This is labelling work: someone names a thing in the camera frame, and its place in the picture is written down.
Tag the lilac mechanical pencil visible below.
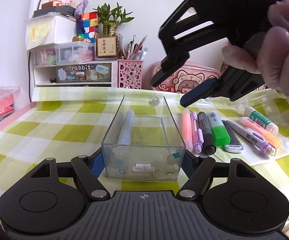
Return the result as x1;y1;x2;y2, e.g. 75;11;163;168
191;111;204;154

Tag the black marker pen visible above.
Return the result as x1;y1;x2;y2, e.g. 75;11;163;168
198;112;217;155

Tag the green highlighter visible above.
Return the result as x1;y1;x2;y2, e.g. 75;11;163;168
206;111;231;146

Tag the pink highlighter pen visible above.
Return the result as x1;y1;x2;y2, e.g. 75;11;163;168
181;108;193;152

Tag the light blue pen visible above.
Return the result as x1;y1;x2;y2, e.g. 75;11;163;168
117;109;135;145

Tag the dark grey ruler case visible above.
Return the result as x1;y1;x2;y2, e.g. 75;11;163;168
223;120;244;153

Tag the clear plastic organizer tray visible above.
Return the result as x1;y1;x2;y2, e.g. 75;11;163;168
102;94;186;181

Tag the green white glue stick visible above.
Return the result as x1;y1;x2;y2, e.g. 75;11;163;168
244;106;279;136

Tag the purple cartoon multicolour pen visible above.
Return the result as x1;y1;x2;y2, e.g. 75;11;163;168
226;120;277;158

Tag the orange pink highlighter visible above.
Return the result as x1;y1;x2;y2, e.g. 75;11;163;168
240;117;282;148

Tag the gloved right hand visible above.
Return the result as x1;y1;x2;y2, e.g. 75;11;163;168
222;0;289;98

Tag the pink cat pencil case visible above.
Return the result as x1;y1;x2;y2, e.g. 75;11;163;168
152;61;221;94

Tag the pink perforated pen basket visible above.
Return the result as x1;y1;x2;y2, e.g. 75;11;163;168
118;60;143;89

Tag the lucky bamboo plant pot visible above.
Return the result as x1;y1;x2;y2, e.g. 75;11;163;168
95;3;134;60

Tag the green checkered table cloth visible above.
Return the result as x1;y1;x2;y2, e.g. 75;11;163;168
0;86;289;233

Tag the colourful rubik cube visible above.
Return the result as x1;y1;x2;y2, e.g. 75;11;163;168
77;11;99;43

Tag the white drawer organizer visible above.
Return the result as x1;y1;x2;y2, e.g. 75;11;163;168
26;13;118;88

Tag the black box on organizer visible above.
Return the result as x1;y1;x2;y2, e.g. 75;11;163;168
33;5;75;17

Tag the black power cable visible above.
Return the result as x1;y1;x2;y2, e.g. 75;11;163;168
28;0;53;103

